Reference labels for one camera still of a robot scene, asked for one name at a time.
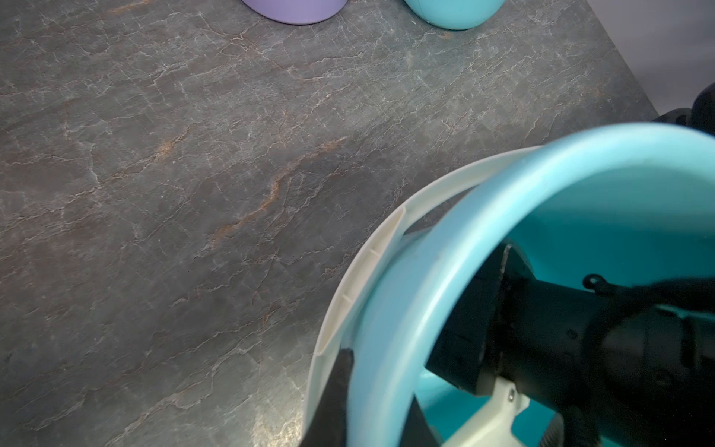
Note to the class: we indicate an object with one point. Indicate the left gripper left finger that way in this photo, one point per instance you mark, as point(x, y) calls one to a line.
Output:
point(329, 427)

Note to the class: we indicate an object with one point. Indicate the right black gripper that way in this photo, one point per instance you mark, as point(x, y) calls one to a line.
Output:
point(609, 360)

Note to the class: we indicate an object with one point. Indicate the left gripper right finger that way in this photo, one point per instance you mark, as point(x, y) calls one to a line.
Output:
point(416, 431)

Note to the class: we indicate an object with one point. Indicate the teal bucket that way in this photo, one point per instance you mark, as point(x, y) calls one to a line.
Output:
point(455, 15)
point(633, 203)

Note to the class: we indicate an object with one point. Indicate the purple bucket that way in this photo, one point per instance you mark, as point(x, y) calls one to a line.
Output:
point(296, 12)

